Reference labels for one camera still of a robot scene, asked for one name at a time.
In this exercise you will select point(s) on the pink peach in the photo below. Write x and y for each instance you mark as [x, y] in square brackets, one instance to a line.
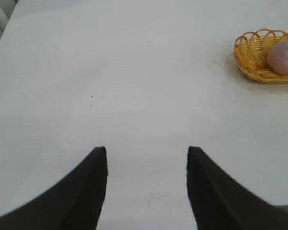
[284, 58]

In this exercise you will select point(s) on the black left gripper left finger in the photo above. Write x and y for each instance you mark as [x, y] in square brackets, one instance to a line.
[72, 203]

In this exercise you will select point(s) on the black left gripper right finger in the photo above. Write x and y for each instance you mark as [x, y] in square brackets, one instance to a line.
[218, 203]

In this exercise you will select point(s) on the yellow woven plastic basket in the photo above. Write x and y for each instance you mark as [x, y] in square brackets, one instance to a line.
[249, 55]

